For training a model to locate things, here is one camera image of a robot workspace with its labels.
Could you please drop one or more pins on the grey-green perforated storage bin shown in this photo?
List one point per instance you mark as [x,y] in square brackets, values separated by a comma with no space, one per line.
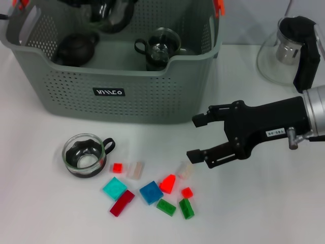
[127,106]

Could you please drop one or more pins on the teal square flat block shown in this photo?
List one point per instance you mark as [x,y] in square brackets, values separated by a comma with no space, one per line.
[114,189]

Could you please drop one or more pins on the black clay teapot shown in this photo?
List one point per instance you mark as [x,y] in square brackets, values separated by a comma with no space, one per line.
[76,49]

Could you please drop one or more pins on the red sloped block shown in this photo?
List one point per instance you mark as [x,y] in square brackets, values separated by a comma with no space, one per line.
[167,184]

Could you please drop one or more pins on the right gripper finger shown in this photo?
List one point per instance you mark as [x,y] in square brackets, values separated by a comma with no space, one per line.
[195,156]
[200,120]

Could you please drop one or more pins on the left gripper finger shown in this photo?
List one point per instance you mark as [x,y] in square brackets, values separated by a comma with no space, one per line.
[71,2]

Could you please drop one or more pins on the dark red rectangular block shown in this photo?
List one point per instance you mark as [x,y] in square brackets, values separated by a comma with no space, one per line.
[122,203]

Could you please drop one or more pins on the glass teacup black sleeve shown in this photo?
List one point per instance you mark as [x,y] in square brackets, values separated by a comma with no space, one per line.
[152,64]
[165,38]
[119,20]
[81,147]

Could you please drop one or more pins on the flat green rectangular block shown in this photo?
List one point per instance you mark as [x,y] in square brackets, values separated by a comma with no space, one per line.
[166,207]

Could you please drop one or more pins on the small red square block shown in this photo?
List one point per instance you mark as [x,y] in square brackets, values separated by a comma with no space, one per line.
[117,167]
[188,192]

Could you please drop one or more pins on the clear white plastic block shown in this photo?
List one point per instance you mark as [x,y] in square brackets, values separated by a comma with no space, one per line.
[186,170]
[135,170]

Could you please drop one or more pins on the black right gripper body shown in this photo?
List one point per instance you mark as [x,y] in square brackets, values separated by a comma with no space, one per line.
[266,119]

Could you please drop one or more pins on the blue square flat block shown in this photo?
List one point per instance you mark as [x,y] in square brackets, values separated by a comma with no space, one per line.
[151,192]

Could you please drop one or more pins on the thick green rectangular block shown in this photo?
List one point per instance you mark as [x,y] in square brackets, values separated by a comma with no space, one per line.
[186,209]

